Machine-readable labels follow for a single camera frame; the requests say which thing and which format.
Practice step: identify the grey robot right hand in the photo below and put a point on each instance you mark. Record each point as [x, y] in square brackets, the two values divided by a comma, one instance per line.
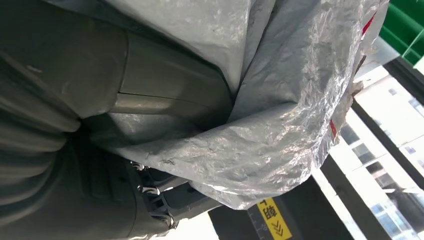
[82, 59]

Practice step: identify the black yellow instruction sticker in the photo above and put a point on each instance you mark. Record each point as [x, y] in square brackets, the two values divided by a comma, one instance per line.
[271, 215]

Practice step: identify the green plastic crate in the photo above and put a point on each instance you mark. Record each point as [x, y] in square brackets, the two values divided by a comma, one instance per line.
[404, 26]

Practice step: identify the dark window frame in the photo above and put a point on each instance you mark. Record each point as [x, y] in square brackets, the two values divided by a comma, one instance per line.
[405, 79]

